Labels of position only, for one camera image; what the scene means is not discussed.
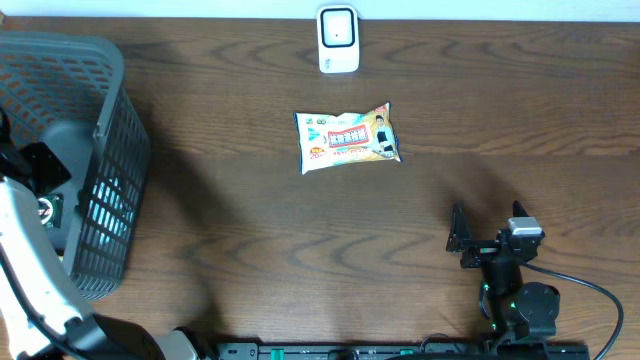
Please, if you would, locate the white barcode scanner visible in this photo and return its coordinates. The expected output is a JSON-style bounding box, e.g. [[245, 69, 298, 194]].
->
[[316, 5, 360, 74]]

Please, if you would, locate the yellow wet wipes pack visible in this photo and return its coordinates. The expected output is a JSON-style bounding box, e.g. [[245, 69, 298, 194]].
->
[[293, 102, 402, 175]]

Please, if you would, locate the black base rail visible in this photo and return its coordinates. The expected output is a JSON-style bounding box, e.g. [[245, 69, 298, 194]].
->
[[215, 339, 590, 360]]

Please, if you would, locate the right black cable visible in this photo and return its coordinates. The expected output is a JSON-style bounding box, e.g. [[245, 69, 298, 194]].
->
[[514, 257, 625, 360]]

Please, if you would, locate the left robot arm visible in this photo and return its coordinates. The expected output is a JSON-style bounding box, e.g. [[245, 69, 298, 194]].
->
[[1, 115, 217, 360]]

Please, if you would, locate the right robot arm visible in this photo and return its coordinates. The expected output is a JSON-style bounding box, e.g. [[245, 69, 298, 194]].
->
[[446, 201, 560, 342]]

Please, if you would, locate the grey plastic basket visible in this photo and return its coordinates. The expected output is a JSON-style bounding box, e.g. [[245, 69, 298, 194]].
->
[[1, 31, 150, 301]]

